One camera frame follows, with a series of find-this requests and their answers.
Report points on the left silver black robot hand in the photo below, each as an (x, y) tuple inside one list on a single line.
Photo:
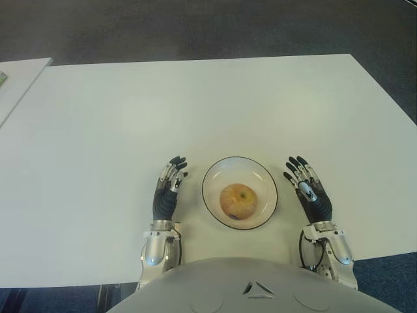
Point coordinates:
[(164, 203)]

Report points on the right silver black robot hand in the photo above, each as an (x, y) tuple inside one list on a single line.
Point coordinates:
[(317, 205)]

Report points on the white plate with black rim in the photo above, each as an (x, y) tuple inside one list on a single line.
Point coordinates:
[(239, 169)]

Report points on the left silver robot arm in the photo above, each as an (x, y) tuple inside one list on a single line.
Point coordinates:
[(156, 251)]

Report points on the adjacent white table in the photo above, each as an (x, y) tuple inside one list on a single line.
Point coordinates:
[(18, 81)]

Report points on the grey robot torso shell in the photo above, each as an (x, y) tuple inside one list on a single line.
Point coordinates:
[(254, 293)]

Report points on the dark table leg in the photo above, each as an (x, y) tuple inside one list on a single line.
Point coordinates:
[(107, 296)]

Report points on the reddish yellow apple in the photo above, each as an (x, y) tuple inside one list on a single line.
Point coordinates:
[(238, 201)]

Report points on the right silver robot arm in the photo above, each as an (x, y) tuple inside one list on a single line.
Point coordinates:
[(332, 251)]

